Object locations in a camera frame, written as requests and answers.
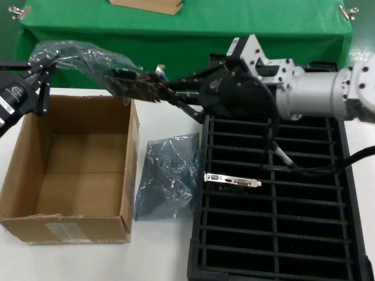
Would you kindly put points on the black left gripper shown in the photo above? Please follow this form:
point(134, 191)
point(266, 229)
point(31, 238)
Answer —
point(14, 96)

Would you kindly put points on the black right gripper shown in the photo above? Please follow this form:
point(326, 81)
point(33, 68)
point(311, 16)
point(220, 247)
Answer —
point(240, 93)

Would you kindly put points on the graphics card with silver bracket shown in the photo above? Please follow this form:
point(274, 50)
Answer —
point(231, 180)
point(140, 87)

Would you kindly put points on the grey antistatic bag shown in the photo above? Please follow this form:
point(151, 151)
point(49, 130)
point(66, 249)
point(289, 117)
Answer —
point(167, 175)
point(88, 58)

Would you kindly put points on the flat folded cardboard box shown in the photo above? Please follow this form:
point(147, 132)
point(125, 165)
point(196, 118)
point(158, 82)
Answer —
point(146, 6)

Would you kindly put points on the open brown cardboard box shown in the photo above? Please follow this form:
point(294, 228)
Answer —
point(82, 190)

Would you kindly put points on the black slotted container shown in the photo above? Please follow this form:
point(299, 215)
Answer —
point(274, 234)

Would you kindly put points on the green tablecloth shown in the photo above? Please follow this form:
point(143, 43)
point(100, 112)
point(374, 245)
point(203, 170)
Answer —
point(146, 35)

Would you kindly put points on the metal binder clip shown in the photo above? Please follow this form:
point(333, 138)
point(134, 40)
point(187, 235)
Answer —
point(20, 12)
point(348, 12)

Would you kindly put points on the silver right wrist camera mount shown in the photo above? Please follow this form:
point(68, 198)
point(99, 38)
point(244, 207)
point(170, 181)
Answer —
point(263, 55)

